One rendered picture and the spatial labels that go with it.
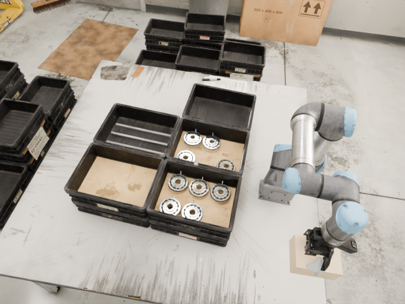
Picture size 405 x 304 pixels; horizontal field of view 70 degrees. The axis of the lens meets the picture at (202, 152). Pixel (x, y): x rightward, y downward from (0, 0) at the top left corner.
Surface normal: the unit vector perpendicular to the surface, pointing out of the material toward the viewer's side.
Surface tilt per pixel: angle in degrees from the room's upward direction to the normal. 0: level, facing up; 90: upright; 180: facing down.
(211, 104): 0
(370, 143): 0
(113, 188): 0
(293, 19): 75
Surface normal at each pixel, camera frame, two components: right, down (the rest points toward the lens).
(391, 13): -0.15, 0.79
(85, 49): 0.06, -0.61
